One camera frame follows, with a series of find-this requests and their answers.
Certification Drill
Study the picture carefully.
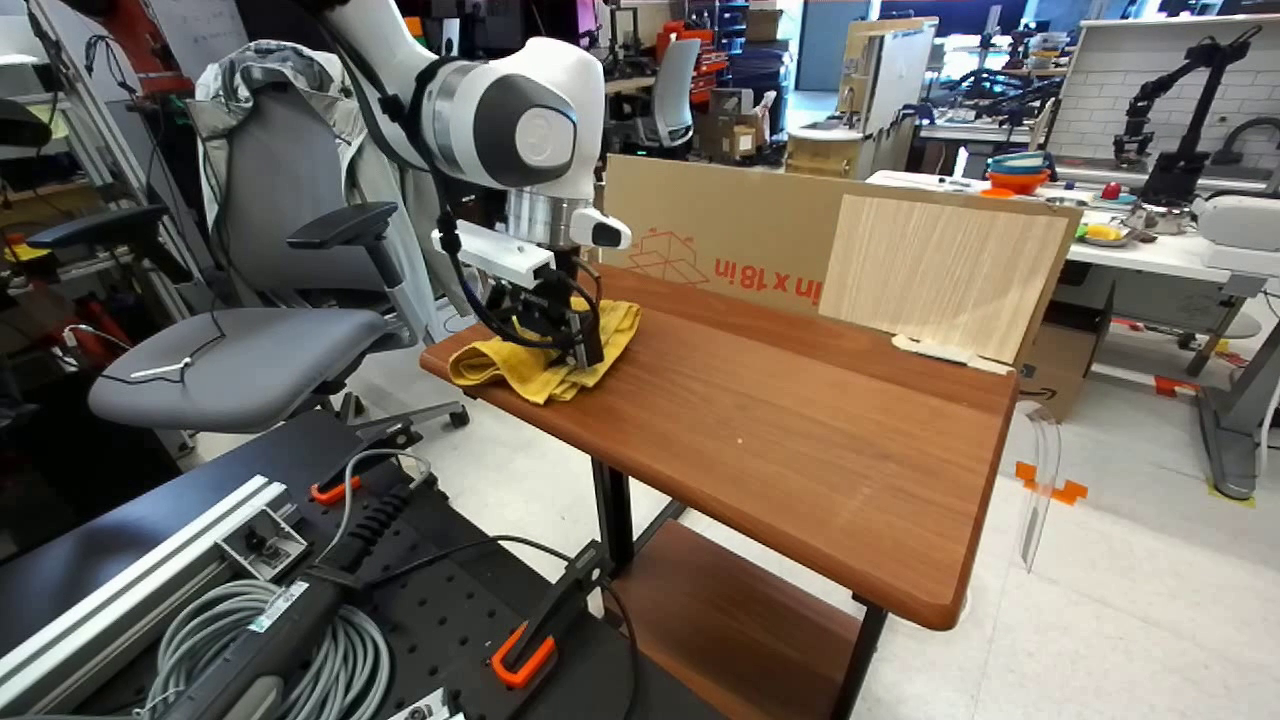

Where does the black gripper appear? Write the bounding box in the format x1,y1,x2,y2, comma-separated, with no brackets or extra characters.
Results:
470,267,606,370

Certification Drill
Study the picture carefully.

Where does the yellow cloth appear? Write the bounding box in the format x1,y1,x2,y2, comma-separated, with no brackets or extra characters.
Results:
444,294,642,408

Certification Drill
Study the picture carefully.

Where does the black table leg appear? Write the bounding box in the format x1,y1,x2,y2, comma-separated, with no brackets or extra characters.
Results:
588,456,641,585
827,601,893,720

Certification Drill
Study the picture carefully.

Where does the brown cardboard box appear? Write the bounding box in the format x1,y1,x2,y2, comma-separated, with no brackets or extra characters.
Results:
590,152,857,317

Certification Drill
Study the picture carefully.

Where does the white background office chair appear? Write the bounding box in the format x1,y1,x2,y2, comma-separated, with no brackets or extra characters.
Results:
636,36,706,152

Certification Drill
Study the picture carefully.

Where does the small orange clamp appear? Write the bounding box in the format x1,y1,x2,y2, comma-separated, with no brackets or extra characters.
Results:
309,470,369,513

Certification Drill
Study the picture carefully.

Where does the large orange black clamp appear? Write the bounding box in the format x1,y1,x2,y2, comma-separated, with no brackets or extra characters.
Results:
482,537,612,695

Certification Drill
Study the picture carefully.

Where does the grey office chair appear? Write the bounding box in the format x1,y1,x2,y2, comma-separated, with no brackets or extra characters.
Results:
85,53,470,470

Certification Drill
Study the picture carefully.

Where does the wooden table lower shelf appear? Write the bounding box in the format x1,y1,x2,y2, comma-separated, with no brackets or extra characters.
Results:
605,515,872,720

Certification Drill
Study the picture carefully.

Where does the light wood panel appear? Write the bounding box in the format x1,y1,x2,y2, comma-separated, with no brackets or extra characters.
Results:
814,185,1081,370

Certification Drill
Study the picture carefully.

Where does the grey jacket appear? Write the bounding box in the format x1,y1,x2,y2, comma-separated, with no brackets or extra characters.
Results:
192,36,493,348

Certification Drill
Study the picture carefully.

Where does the white tall box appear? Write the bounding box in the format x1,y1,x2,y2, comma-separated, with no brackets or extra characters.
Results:
836,14,938,135

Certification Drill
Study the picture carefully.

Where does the orange teal round object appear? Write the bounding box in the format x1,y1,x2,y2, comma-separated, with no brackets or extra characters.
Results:
981,152,1054,202

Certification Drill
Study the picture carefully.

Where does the white pegboard panel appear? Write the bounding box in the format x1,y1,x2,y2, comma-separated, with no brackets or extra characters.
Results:
1042,11,1280,185

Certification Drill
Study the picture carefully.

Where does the white grey desk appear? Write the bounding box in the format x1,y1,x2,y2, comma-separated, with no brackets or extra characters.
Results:
862,167,1280,503

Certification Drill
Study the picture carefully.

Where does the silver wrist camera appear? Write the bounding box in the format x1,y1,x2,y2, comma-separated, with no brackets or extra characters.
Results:
429,220,561,288

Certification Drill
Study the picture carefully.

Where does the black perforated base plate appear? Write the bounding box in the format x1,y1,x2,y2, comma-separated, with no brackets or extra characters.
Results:
0,408,649,720

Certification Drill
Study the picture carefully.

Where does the grey cable bundle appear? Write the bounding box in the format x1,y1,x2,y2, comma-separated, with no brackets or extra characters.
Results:
132,576,394,720

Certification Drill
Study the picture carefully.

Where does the aluminium rail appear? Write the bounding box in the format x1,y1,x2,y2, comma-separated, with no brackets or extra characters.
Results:
0,470,293,713

